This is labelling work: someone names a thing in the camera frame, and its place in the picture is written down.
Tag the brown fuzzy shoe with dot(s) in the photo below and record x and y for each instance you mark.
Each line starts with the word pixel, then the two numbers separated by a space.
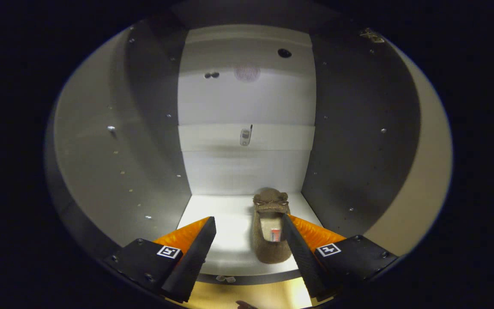
pixel 259 234

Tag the metal door hinge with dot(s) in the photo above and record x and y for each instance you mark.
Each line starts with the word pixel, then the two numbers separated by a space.
pixel 372 36

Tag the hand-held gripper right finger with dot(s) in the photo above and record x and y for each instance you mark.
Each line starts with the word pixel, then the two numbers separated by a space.
pixel 302 262

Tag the grey shoe cabinet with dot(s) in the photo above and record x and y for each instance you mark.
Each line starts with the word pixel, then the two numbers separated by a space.
pixel 247 103

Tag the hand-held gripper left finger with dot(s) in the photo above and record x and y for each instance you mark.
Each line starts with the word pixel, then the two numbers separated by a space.
pixel 193 262

